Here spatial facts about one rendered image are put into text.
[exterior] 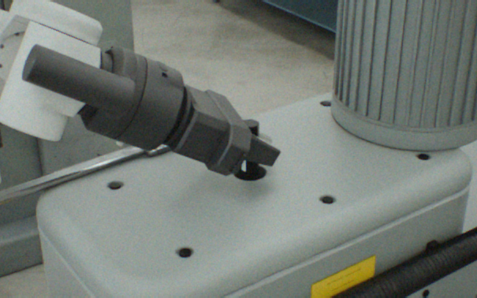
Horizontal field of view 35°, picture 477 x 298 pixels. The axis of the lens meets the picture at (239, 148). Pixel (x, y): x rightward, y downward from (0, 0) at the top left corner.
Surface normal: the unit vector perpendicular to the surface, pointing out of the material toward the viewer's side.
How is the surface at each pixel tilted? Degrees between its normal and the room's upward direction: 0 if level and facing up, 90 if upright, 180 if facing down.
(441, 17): 90
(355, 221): 63
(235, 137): 52
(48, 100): 76
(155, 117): 83
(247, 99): 0
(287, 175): 0
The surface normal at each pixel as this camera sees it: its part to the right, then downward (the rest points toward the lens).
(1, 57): 0.53, 0.25
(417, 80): -0.22, 0.47
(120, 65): -0.18, -0.57
